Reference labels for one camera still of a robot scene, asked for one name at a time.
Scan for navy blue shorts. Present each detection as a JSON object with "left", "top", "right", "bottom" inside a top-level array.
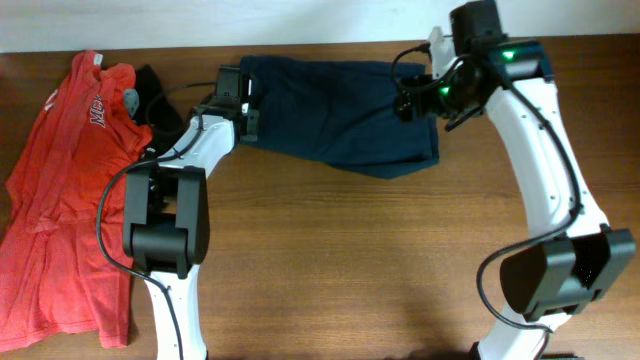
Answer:
[{"left": 240, "top": 56, "right": 440, "bottom": 179}]

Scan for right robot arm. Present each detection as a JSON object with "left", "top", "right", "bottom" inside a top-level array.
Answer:
[{"left": 393, "top": 1, "right": 636, "bottom": 360}]

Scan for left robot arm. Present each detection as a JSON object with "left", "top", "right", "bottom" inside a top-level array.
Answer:
[{"left": 123, "top": 66, "right": 259, "bottom": 359}]

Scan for black garment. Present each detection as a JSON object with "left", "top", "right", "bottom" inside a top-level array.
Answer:
[{"left": 133, "top": 65, "right": 184, "bottom": 155}]

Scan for red mesh t-shirt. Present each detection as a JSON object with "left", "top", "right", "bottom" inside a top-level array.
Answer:
[{"left": 1, "top": 50, "right": 152, "bottom": 351}]

